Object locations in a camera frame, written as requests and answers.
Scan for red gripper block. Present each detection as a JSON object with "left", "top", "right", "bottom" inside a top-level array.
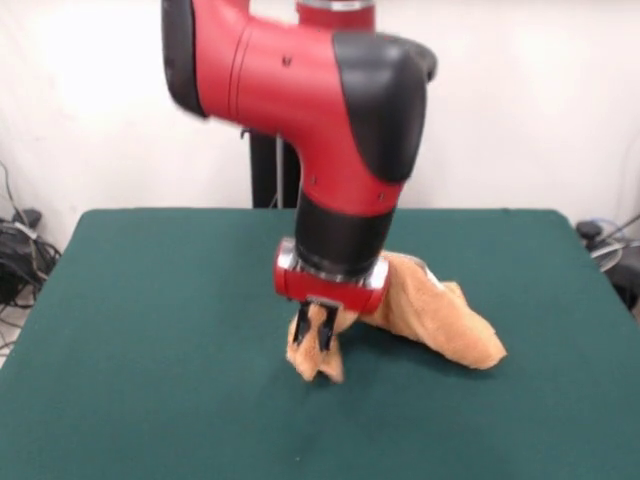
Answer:
[{"left": 272, "top": 266, "right": 389, "bottom": 354}]

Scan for orange-brown terry towel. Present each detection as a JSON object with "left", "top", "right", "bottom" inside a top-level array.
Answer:
[{"left": 284, "top": 252, "right": 508, "bottom": 386}]

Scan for dark green table cloth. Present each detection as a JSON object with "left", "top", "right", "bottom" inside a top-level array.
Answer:
[{"left": 0, "top": 208, "right": 640, "bottom": 480}]

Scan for black robot pedestal with handle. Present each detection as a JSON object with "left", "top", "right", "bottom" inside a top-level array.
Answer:
[{"left": 239, "top": 37, "right": 441, "bottom": 209}]

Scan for black cable tangle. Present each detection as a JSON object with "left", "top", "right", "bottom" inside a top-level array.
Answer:
[{"left": 0, "top": 159, "right": 63, "bottom": 351}]

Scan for blue grey cables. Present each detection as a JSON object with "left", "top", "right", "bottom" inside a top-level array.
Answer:
[{"left": 584, "top": 212, "right": 640, "bottom": 247}]

